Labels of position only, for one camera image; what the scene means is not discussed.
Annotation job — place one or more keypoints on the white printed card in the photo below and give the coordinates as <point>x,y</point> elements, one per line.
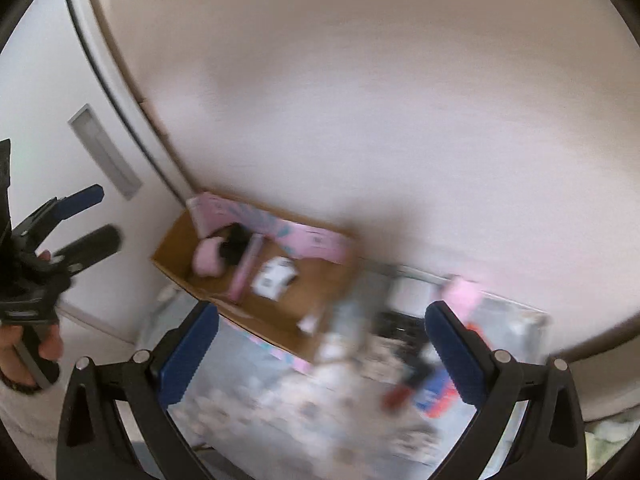
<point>274,277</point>

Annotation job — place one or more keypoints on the person's left hand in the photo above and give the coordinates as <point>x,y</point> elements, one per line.
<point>12,355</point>

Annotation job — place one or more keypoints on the small white item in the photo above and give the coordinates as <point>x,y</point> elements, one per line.
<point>309,322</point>

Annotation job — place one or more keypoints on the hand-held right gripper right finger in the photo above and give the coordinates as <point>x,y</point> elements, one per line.
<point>456,359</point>

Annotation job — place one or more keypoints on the pink item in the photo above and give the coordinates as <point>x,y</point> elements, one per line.
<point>462,295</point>

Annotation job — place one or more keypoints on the pale patterned cloth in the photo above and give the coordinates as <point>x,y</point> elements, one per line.
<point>607,442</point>

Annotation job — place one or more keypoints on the pink round pouch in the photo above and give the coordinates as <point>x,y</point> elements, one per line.
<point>207,257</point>

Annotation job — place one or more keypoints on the black fuzzy item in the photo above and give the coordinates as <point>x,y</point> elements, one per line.
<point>235,247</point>

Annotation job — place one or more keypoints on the pink stick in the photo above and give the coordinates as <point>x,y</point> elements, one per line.
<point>247,270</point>

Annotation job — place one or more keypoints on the pale printed desktop cloth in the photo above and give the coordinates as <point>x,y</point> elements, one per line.
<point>280,410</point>

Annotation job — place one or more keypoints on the pink printed cardboard box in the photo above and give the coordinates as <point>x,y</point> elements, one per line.
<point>310,305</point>

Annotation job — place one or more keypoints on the red printed packet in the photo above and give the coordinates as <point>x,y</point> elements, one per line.
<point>435,392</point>

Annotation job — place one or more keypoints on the small black item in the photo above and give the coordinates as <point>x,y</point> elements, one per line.
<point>400,327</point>

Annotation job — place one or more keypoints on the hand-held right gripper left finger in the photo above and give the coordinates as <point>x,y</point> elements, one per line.
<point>187,355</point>

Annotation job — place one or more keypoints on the white cabinet door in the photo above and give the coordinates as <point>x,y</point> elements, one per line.
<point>40,85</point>

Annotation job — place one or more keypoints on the white box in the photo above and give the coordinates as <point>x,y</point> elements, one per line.
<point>415,292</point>

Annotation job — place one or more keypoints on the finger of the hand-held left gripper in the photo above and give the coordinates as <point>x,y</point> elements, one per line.
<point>82,197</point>
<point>95,242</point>

